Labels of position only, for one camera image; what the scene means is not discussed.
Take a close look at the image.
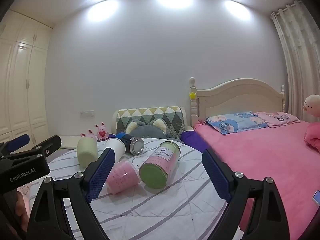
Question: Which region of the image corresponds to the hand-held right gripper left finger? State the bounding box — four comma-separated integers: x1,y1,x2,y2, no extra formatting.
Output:
26,147,116,240

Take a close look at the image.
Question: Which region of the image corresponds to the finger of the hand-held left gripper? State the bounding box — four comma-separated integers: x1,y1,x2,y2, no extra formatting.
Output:
0,133,31,155
31,135,62,159

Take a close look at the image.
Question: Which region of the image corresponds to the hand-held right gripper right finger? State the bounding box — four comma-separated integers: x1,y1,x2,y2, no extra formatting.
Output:
202,149,291,240

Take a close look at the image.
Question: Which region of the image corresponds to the pink plastic cup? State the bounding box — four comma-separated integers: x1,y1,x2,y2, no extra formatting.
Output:
106,158,141,195

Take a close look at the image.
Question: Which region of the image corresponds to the person's left forearm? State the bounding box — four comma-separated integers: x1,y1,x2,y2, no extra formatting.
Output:
16,180,33,232

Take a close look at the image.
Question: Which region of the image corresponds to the pale green cup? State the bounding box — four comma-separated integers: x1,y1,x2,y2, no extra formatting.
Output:
77,137,98,169

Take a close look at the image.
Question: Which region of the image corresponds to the white paper cup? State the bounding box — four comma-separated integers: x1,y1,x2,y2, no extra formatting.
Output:
105,138,126,163

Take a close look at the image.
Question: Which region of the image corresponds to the blue steel thermos cup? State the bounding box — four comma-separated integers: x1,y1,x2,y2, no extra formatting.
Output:
115,132,145,155

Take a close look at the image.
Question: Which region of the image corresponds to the green and pink tin cup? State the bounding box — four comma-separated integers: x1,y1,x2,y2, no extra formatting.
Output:
138,140,181,189

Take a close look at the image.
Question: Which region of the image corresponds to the white cushion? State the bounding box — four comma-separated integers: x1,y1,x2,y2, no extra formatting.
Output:
59,135,83,150

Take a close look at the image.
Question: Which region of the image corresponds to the small pink rabbit plush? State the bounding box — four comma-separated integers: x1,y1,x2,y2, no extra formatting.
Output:
80,129,97,141

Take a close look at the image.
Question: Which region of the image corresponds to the pink rabbit plush with heart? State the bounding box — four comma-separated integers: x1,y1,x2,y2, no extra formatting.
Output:
94,122,109,141

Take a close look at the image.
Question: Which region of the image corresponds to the purple cloth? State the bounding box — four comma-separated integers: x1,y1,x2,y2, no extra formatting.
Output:
180,129,208,153

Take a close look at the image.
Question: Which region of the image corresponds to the pink bed blanket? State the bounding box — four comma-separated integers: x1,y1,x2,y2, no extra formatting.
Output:
194,119,320,240

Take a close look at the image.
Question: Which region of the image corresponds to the cream wardrobe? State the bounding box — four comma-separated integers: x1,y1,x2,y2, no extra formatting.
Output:
0,9,54,146

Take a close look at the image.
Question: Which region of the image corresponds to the blue cartoon pillow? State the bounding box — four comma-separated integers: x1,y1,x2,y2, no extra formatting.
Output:
206,112,268,135

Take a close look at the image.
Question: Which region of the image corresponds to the striped white bedsheet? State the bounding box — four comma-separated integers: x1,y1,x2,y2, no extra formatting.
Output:
25,137,245,240

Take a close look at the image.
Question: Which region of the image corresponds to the grey cat plush pillow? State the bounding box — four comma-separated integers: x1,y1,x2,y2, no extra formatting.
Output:
124,119,181,141

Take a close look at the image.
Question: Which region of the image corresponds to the triangle pattern quilted cover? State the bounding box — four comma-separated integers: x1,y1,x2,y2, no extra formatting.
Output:
116,106,186,139

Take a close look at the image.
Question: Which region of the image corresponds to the cream wooden headboard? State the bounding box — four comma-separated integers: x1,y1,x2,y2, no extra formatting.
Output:
189,77,286,128

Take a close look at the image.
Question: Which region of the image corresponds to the pink cartoon pillow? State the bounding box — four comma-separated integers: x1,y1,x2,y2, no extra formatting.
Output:
253,111,301,128

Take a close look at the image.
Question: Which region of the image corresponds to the pink plush toy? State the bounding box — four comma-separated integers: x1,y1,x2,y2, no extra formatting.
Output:
303,122,320,153

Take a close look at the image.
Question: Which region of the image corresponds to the round-headed plush doll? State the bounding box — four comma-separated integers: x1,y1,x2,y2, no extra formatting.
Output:
303,94,320,117

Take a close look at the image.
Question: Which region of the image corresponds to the patterned cream curtain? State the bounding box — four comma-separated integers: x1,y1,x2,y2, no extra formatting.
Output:
270,4,320,122

